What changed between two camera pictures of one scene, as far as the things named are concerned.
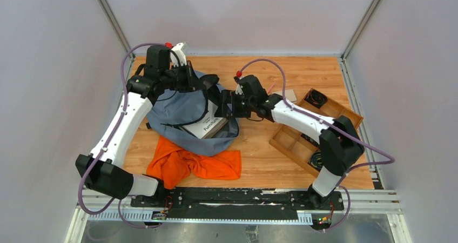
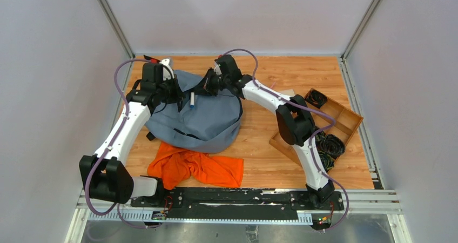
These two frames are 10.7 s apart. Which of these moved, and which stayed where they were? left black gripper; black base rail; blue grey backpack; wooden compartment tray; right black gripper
Moved: blue grey backpack; left black gripper; right black gripper
Stayed: black base rail; wooden compartment tray
